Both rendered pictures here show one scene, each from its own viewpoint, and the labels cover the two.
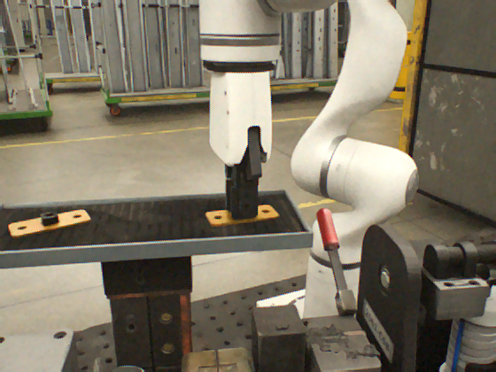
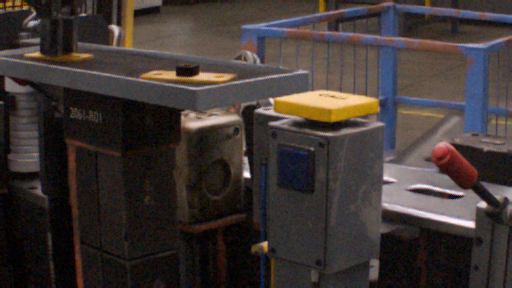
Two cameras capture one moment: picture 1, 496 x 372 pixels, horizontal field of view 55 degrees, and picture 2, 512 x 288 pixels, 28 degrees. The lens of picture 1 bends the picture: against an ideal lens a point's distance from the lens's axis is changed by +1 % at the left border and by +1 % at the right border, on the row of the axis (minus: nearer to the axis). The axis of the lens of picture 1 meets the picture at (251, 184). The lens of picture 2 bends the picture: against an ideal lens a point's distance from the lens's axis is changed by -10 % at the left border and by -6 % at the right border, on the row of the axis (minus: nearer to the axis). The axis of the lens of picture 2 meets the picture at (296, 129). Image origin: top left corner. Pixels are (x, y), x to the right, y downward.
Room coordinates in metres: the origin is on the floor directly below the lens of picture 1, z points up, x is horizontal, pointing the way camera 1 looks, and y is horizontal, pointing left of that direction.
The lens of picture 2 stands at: (1.06, 1.02, 1.31)
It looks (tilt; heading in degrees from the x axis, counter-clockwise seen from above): 11 degrees down; 229
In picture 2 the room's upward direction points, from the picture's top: 1 degrees clockwise
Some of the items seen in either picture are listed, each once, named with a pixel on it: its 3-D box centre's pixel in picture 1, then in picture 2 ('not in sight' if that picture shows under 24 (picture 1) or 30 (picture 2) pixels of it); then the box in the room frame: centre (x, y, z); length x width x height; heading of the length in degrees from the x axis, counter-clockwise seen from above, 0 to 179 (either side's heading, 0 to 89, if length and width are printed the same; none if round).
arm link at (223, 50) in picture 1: (239, 49); not in sight; (0.53, 0.01, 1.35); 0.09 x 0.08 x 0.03; 17
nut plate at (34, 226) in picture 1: (50, 219); (187, 72); (0.50, 0.23, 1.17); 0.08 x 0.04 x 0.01; 122
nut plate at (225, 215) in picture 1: (242, 212); (58, 52); (0.52, 0.01, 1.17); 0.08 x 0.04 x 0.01; 107
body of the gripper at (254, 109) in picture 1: (240, 107); not in sight; (0.52, 0.01, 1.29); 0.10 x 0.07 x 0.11; 17
